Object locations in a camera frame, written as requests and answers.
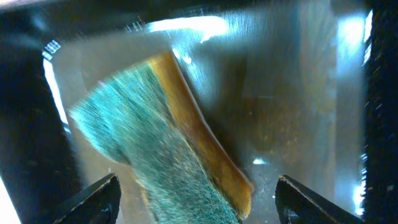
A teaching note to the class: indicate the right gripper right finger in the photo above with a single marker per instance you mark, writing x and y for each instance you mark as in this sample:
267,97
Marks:
297,203

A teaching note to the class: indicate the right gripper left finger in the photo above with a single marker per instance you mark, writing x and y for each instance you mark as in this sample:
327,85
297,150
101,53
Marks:
97,204

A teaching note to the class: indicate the green yellow sponge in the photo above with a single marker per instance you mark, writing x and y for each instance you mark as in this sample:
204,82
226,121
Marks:
145,116

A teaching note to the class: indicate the black water tray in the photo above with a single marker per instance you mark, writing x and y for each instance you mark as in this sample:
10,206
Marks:
306,89

